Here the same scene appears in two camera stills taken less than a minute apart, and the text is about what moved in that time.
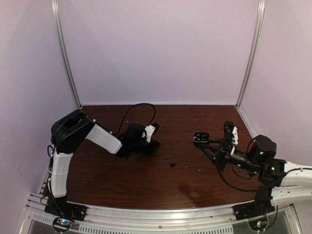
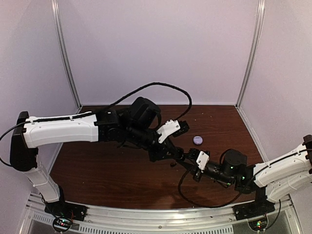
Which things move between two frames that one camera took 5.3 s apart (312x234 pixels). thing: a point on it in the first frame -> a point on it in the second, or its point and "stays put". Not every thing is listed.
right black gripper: x=222 y=159 -> x=195 y=170
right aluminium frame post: x=261 y=12 stays put
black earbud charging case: x=201 y=139 -> x=179 y=154
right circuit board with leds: x=258 y=225 stays put
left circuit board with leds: x=62 y=224 stays put
